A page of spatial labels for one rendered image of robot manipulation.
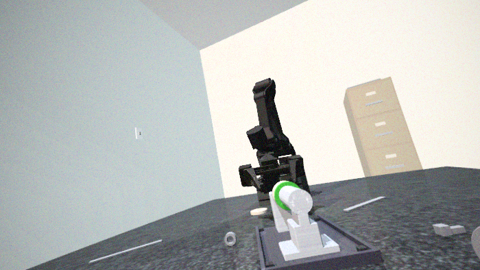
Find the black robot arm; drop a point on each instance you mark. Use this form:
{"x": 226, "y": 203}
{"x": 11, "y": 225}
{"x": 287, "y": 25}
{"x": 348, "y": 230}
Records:
{"x": 268, "y": 135}

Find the cream flat disc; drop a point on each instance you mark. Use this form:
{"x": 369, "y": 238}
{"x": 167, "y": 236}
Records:
{"x": 259, "y": 211}

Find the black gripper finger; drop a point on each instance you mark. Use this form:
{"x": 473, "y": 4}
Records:
{"x": 251, "y": 178}
{"x": 294, "y": 166}

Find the grey ring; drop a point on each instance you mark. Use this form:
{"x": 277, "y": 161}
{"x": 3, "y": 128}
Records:
{"x": 233, "y": 235}

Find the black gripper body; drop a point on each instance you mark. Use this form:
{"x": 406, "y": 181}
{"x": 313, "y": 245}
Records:
{"x": 269, "y": 166}

